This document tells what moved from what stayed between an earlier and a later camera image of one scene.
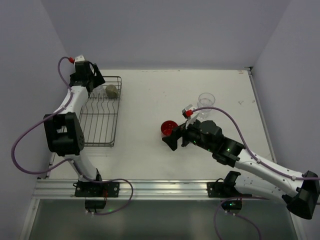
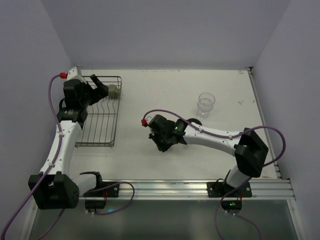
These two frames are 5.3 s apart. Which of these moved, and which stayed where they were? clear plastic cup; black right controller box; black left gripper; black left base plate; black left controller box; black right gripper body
Moved: black left gripper; black right gripper body
Stayed: black right controller box; black left base plate; black left controller box; clear plastic cup
